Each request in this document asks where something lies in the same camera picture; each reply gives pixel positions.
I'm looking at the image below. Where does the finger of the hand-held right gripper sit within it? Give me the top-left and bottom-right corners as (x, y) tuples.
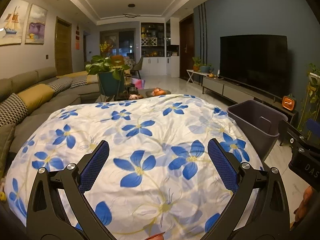
(307, 118), (320, 133)
(280, 119), (320, 153)

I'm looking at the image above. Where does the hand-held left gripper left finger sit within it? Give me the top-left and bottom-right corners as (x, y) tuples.
(25, 140), (115, 240)

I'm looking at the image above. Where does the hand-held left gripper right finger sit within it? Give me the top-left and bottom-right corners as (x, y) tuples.
(201, 138), (290, 240)

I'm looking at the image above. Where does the grey trash bin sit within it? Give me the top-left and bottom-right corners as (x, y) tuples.
(227, 100), (289, 160)

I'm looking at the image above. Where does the person's right hand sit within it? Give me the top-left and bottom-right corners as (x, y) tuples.
(294, 186), (317, 223)

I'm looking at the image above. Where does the orange retro radio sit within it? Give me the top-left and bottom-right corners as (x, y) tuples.
(282, 94), (297, 111)

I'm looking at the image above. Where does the trailing plant white pot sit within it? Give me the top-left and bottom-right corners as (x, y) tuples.
(300, 64), (320, 130)

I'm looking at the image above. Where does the blue floral blanket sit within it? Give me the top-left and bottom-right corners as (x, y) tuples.
(5, 94), (265, 240)

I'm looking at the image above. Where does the grey TV cabinet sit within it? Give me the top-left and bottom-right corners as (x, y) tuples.
(202, 76), (299, 130)

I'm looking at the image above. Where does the potted plant teal pot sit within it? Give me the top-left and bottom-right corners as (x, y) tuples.
(85, 55), (130, 103)

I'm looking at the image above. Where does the black television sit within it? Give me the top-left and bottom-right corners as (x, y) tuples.
(219, 35), (288, 98)

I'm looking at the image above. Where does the dark coffee table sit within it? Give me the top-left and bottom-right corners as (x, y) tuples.
(114, 87), (172, 103)

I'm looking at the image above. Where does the pink gift bag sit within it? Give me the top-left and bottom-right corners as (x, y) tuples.
(131, 78), (145, 90)

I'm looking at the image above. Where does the yellow cushion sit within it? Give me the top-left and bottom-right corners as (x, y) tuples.
(57, 71), (89, 78)
(17, 84), (55, 105)

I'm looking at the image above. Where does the white side table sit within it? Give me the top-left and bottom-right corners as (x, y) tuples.
(186, 69), (204, 84)

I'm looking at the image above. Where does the large checked cushion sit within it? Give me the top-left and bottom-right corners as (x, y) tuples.
(0, 92), (28, 128)

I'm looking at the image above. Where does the orange chair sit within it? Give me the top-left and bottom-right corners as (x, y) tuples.
(110, 55), (124, 67)

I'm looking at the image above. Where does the grey dining chair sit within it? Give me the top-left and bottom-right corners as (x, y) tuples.
(130, 55), (144, 79)

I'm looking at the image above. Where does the grey green sofa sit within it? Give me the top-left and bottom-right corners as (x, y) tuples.
(0, 66), (103, 160)

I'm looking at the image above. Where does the white display cabinet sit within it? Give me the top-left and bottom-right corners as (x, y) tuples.
(140, 17), (180, 77)

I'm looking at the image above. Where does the light wooden door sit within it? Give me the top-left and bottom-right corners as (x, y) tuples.
(55, 16), (73, 76)

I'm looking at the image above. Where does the dark wooden door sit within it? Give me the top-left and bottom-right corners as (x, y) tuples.
(179, 15), (195, 79)

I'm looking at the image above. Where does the glass sliding door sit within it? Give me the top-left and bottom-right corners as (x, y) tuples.
(100, 29), (137, 60)

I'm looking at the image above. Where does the purple painting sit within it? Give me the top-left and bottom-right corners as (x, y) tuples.
(25, 4), (48, 45)

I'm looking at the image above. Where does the sailing ship painting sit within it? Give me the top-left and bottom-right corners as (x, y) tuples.
(0, 0), (29, 46)

